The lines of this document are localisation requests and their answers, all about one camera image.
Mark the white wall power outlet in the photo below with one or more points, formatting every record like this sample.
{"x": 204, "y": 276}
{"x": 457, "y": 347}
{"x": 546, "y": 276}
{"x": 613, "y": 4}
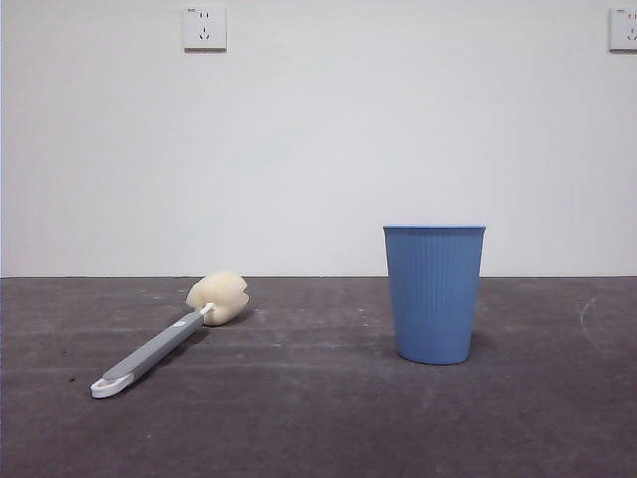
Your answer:
{"x": 205, "y": 29}
{"x": 624, "y": 29}

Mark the blue ribbed plastic cup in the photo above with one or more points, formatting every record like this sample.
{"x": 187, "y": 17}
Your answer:
{"x": 433, "y": 299}

